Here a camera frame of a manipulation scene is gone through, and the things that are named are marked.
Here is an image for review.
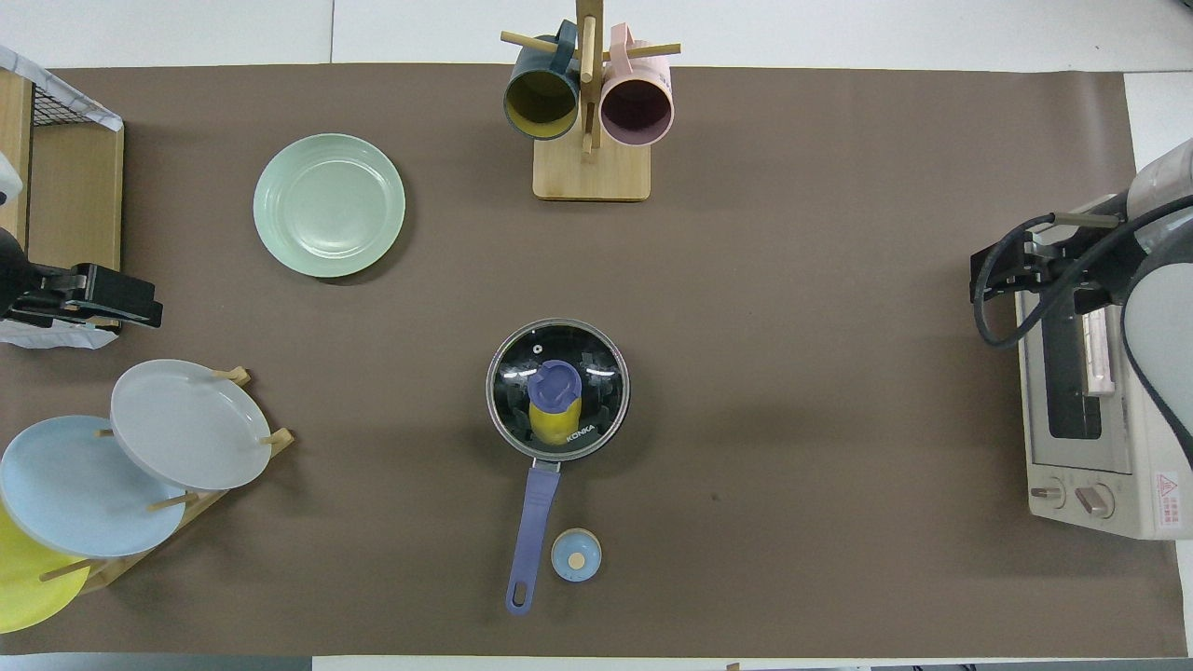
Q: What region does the yellow potato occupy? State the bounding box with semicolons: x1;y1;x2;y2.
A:
529;396;583;446

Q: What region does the green plate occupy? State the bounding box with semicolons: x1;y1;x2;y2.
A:
253;133;407;279

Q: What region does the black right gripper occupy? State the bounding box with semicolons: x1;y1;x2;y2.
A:
969;216;1133;316

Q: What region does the dark blue pot with handle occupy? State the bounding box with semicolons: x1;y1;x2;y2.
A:
485;318;632;616

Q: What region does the black wire basket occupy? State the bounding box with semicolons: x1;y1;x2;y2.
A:
28;82;122;131

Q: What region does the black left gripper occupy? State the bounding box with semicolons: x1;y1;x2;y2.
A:
7;264;165;330

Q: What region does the light blue plate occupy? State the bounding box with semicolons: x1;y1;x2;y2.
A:
0;415;187;558

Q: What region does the light wooden cutting board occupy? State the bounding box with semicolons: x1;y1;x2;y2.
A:
0;71;34;245

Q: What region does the brown table mat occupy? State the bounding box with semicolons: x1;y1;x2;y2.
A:
0;63;1189;658

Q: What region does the brown wooden board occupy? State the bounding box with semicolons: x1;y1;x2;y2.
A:
28;123;125;273

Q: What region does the wooden plate rack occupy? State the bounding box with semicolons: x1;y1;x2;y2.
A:
37;366;295;597

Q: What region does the dark teal mug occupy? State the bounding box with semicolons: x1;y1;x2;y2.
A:
503;21;582;142

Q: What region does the white crumpled cloth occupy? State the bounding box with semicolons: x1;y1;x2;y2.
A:
0;45;125;132

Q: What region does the wooden mug tree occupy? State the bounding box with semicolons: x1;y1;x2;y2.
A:
501;0;681;202

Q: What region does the grey plate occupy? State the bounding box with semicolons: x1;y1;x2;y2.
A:
110;360;273;492

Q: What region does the pink mug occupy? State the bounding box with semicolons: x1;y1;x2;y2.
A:
599;23;675;147

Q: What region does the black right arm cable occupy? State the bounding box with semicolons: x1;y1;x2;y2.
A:
972;194;1193;351

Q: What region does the glass lid with blue knob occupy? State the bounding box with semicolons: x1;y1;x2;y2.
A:
487;320;630;462

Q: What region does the yellow plate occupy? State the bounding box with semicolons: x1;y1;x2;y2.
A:
0;503;91;635

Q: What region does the white toaster oven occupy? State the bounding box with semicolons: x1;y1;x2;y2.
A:
1014;191;1193;541

